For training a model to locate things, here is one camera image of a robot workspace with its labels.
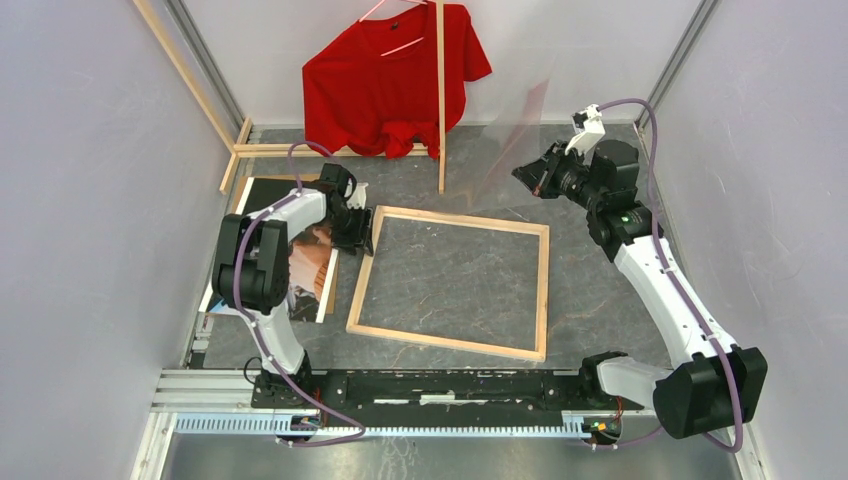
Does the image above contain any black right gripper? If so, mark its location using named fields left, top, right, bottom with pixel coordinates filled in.
left=512, top=140, right=604, bottom=211

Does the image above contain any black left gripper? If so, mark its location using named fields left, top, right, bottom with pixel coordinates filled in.
left=321, top=204, right=375, bottom=257

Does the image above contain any clear acrylic glazing sheet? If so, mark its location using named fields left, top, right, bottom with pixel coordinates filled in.
left=466, top=55, right=555, bottom=213

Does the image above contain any brown cardboard backing board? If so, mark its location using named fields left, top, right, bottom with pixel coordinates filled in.
left=228, top=173, right=342, bottom=317

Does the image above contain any light wooden picture frame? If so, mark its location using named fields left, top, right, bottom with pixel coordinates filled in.
left=345, top=206, right=550, bottom=362

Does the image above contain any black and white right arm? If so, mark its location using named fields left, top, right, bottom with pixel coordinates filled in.
left=512, top=140, right=768, bottom=439

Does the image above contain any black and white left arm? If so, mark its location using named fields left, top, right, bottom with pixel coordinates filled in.
left=211, top=163, right=374, bottom=408

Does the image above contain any wooden clothes rack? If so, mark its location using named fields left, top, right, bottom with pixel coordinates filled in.
left=133, top=0, right=447, bottom=195

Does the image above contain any red t-shirt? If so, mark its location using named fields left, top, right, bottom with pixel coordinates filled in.
left=302, top=2, right=492, bottom=159

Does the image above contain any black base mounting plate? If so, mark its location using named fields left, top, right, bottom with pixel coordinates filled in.
left=245, top=369, right=644, bottom=416

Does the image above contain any pink clothes hanger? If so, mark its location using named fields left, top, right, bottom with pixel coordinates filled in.
left=353, top=1, right=431, bottom=58

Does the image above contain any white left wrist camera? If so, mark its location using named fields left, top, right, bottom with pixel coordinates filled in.
left=345, top=182, right=369, bottom=209

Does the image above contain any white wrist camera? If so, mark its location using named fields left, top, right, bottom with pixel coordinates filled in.
left=565, top=104, right=606, bottom=155
left=345, top=182, right=369, bottom=209

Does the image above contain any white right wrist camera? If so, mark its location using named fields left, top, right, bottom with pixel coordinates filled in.
left=565, top=104, right=606, bottom=155

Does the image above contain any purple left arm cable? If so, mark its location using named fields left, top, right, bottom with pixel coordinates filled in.
left=230, top=140, right=367, bottom=449

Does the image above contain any right aluminium corner post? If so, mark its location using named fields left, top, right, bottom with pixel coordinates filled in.
left=647, top=0, right=721, bottom=112

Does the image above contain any aluminium corner post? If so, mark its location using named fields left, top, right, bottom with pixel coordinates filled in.
left=164, top=0, right=245, bottom=131
left=647, top=0, right=721, bottom=112

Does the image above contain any aluminium rail frame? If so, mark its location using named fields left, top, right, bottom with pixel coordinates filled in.
left=131, top=369, right=770, bottom=479

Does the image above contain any left aluminium corner post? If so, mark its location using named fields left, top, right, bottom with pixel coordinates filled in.
left=164, top=0, right=245, bottom=131

